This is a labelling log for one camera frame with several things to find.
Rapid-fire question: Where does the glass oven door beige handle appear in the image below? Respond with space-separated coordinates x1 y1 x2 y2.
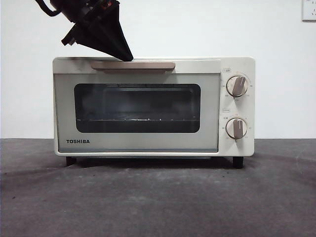
53 59 222 153

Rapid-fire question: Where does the beige oven knob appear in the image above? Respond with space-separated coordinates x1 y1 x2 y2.
226 75 249 97
225 117 248 143

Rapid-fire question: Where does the cream white toaster oven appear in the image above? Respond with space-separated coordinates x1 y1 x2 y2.
52 56 256 169

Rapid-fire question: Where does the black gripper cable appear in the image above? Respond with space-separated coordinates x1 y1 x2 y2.
34 0 59 17

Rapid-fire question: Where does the metal wire oven rack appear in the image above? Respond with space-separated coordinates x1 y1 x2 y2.
76 117 199 122

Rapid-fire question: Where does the white wall socket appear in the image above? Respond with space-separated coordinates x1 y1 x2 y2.
301 0 316 23

